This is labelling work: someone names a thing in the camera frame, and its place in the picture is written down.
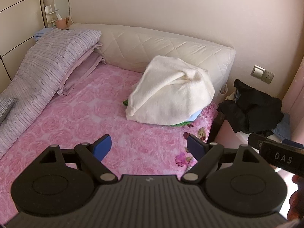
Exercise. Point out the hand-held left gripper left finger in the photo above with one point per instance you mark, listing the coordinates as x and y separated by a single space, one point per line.
103 147

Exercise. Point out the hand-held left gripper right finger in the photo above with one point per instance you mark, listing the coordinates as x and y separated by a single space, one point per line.
196 147

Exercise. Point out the cream white towel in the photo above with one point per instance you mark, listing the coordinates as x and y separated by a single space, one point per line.
171 92

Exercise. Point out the black clothes pile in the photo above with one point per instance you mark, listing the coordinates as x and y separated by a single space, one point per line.
251 109

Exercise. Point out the person's right hand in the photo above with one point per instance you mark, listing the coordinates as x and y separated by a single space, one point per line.
298 204

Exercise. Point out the light blue garment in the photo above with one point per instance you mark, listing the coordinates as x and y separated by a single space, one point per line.
194 116

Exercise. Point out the pink floral blanket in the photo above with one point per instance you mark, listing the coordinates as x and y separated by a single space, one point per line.
83 114

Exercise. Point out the green garment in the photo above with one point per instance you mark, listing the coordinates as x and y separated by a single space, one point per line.
125 102

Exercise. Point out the pink pillow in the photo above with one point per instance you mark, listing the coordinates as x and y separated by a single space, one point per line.
80 73

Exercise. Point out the lilac striped duvet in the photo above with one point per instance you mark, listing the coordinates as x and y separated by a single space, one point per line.
47 61

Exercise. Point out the grey checked pillow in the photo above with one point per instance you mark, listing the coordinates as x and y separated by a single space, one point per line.
6 106

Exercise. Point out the cream quilted headboard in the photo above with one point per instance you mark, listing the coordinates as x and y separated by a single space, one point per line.
142 42

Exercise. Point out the light blue cloth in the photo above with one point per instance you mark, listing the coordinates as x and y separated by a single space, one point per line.
42 33

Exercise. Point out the pink cup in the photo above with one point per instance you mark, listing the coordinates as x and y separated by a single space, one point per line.
61 24

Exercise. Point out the oval mirror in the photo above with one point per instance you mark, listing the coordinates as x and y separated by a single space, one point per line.
62 2

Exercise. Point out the cream wardrobe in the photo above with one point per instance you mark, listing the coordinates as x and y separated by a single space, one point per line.
19 16

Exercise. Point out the wall socket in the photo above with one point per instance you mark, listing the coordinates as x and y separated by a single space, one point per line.
268 77

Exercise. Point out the wall switch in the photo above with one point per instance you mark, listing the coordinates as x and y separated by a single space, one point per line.
258 71

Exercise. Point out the small white wall shelf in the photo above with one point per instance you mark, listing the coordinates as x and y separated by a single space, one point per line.
50 13

